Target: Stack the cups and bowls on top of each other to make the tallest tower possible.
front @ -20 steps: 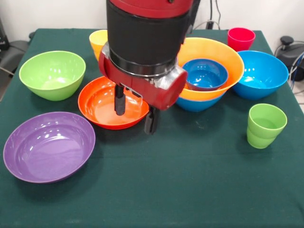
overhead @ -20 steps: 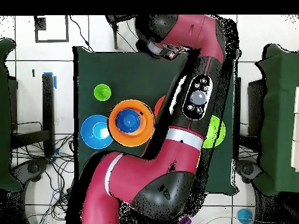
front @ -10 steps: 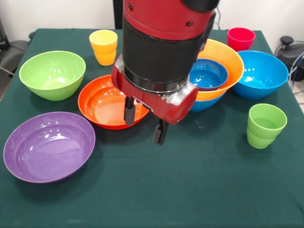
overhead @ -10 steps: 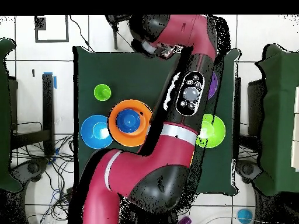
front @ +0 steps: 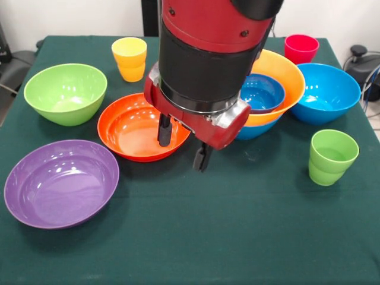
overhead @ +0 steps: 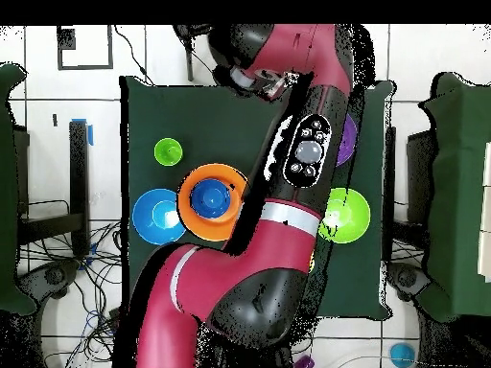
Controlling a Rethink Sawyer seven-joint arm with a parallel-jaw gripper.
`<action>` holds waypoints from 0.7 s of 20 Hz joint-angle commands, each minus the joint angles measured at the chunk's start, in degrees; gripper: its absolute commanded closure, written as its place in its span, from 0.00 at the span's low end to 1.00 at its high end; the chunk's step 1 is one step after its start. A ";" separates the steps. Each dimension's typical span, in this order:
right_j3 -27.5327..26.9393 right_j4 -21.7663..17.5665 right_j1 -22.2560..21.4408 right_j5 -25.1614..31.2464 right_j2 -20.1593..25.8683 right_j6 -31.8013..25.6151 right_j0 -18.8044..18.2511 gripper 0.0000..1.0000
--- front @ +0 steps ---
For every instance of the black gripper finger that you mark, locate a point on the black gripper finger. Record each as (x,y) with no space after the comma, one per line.
(202,158)
(164,132)

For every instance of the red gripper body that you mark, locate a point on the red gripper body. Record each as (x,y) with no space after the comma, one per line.
(219,130)

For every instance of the orange-red shallow bowl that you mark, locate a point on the orange-red shallow bowl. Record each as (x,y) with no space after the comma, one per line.
(130,133)

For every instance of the small dark blue bowl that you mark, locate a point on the small dark blue bowl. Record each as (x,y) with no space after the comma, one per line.
(264,95)

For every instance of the large yellow-orange bowl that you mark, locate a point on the large yellow-orange bowl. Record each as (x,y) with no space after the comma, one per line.
(285,77)

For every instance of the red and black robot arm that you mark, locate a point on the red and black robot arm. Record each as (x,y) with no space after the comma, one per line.
(207,59)

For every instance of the light blue bowl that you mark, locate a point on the light blue bowl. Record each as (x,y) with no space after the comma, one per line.
(329,89)
(255,132)

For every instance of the yellow cup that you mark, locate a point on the yellow cup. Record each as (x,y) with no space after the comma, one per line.
(129,68)

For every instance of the dark green tablecloth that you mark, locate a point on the dark green tablecloth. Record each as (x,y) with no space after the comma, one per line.
(178,252)

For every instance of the green bowl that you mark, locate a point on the green bowl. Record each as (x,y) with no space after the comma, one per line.
(65,89)

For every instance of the red cup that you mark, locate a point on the red cup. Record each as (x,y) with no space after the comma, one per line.
(300,49)

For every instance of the green cup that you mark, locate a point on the green cup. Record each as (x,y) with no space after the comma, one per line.
(329,169)

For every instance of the purple bowl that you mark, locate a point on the purple bowl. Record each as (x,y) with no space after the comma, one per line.
(59,187)

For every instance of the grey office chair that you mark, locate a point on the grey office chair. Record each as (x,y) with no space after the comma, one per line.
(17,65)

